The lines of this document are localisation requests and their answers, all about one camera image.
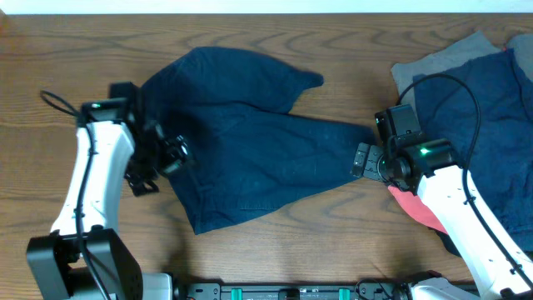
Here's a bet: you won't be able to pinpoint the dark navy blue shorts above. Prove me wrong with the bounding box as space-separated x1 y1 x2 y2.
142 47 375 234

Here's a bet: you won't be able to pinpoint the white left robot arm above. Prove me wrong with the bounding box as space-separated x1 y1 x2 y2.
26 97 191 299

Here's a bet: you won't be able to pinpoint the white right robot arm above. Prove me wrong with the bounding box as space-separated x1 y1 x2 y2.
352 138 532 299

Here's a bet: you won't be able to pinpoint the red garment on pile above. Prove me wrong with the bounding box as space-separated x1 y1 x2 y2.
387 186 447 234

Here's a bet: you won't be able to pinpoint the black garment under pile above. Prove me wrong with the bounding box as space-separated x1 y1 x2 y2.
435 230 461 258

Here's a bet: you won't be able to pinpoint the navy blue garment on pile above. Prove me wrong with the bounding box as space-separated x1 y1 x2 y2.
414 50 532 252

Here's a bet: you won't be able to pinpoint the grey garment on pile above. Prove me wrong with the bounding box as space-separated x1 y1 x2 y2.
391 31 532 95

